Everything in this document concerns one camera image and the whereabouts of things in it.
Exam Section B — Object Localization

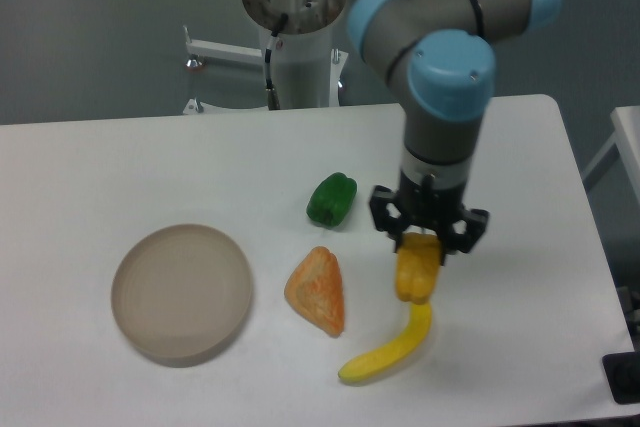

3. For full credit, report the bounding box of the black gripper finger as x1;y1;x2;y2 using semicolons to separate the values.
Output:
438;206;490;265
369;185;406;252

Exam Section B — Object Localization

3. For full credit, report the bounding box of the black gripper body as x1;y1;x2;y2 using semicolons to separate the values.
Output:
397;149;472;237

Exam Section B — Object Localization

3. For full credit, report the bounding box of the yellow bell pepper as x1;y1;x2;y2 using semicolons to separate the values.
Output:
395;232;442;305

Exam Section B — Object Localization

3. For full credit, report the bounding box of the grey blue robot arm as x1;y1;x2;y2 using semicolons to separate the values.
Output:
242;0;562;256

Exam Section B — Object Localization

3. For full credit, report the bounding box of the green bell pepper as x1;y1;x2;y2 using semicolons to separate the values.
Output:
306;172;357;228

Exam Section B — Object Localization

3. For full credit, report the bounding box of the beige round plate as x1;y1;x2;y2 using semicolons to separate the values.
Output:
110;224;253;368

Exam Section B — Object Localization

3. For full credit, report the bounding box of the yellow banana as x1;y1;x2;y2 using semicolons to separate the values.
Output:
338;303;432;385

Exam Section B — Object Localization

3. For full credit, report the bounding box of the orange triangular pastry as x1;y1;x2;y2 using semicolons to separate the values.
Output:
284;246;345;338

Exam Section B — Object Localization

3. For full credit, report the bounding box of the white side table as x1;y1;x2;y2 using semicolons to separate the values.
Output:
581;106;639;196

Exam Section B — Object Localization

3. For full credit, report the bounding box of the black device at edge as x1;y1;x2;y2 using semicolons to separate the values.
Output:
602;351;639;405

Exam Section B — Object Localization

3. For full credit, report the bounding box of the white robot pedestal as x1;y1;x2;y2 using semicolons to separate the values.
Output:
183;0;348;110

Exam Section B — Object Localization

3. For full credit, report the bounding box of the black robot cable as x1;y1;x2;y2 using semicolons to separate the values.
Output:
262;12;289;111

